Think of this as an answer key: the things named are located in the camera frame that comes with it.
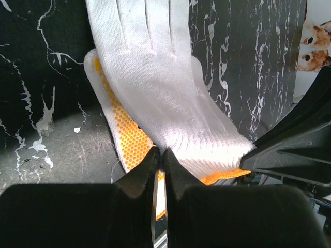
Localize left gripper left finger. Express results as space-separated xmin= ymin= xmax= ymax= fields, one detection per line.
xmin=1 ymin=148 xmax=159 ymax=247

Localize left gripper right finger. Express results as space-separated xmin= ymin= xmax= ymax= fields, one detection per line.
xmin=162 ymin=150 xmax=328 ymax=247

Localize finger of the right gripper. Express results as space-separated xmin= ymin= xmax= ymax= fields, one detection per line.
xmin=240 ymin=66 xmax=330 ymax=186

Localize white glove orange cuff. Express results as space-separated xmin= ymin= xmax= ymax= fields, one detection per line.
xmin=86 ymin=1 xmax=254 ymax=185

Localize yellow coated glove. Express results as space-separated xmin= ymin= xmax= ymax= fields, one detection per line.
xmin=83 ymin=49 xmax=155 ymax=173

